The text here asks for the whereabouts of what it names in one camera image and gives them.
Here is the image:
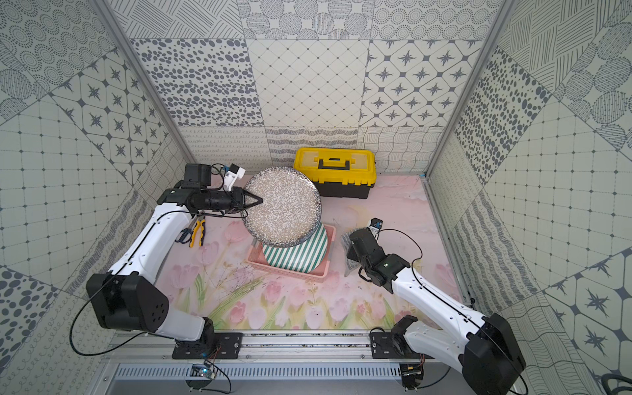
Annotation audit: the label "grey knitted dish cloth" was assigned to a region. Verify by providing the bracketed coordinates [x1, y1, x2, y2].
[342, 228, 360, 277]

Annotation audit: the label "speckled grey round plate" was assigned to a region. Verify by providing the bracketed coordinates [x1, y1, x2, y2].
[244, 166, 322, 248]

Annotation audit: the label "green white striped plate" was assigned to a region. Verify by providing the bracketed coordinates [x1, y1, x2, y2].
[262, 224, 329, 273]

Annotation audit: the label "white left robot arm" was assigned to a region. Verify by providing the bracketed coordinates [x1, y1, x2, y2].
[86, 164, 263, 345]

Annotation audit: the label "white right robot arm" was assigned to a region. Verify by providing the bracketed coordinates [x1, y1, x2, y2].
[348, 228, 526, 394]

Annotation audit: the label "pink perforated plastic basket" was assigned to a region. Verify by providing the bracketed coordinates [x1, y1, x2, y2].
[245, 224, 337, 281]

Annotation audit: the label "yellow and black toolbox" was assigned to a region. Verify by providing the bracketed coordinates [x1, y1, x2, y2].
[293, 147, 377, 199]

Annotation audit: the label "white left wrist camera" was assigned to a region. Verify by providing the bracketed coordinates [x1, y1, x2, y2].
[222, 164, 245, 192]

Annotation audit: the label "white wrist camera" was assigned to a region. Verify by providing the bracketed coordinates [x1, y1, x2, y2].
[370, 218, 383, 230]
[222, 164, 245, 192]

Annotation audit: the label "yellow handled pliers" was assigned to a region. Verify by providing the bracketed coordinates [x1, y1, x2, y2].
[189, 217, 206, 248]

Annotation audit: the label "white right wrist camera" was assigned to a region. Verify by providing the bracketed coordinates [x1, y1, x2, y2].
[370, 218, 383, 230]

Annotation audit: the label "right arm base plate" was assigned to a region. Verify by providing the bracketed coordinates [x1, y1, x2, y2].
[369, 330, 422, 360]

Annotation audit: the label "aluminium mounting rail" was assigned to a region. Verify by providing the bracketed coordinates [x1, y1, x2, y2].
[100, 328, 510, 365]

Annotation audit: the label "right black power cable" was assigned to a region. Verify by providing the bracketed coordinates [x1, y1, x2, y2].
[402, 362, 453, 391]

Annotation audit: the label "black power cable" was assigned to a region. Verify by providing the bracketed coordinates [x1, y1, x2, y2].
[402, 362, 453, 391]
[67, 290, 144, 357]

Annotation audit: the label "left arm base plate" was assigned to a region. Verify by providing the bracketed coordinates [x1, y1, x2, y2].
[171, 332, 244, 360]

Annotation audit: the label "left black power cable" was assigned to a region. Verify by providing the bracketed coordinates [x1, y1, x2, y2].
[67, 290, 144, 357]

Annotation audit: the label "white perforated cable tray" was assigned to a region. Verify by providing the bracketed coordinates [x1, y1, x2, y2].
[115, 362, 401, 380]

